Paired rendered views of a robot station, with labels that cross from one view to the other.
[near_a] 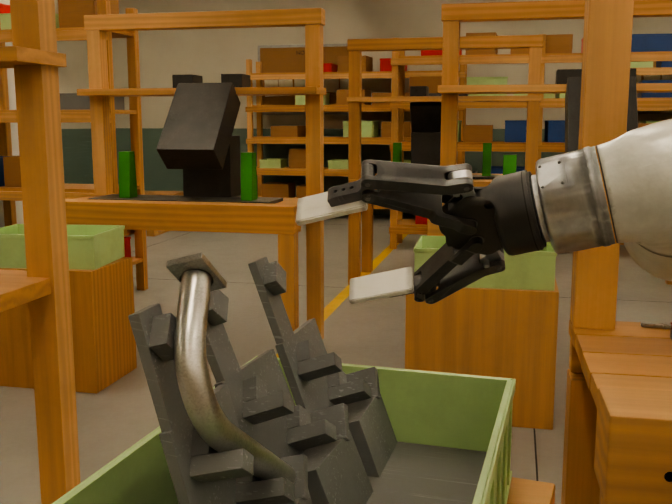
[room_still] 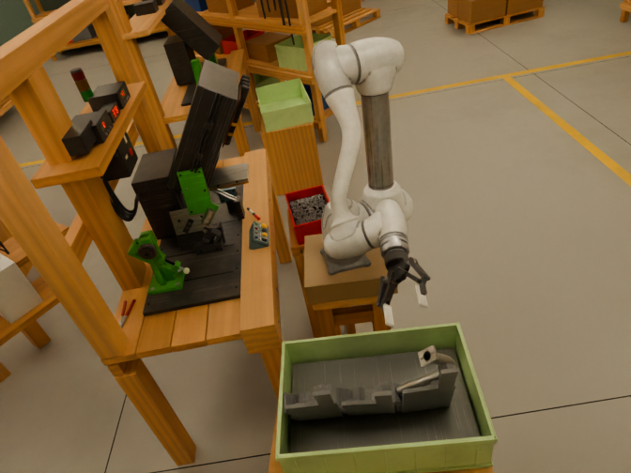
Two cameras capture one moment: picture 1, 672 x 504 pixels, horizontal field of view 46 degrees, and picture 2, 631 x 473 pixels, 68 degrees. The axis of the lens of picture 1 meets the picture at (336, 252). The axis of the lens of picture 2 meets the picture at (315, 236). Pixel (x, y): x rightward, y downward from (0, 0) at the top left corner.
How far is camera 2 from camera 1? 168 cm
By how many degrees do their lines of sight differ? 92
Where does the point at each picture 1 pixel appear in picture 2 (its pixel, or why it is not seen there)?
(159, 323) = (449, 367)
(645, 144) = (402, 222)
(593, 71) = (52, 242)
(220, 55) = not seen: outside the picture
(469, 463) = (306, 372)
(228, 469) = not seen: hidden behind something
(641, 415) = (271, 315)
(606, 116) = (69, 258)
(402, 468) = not seen: hidden behind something
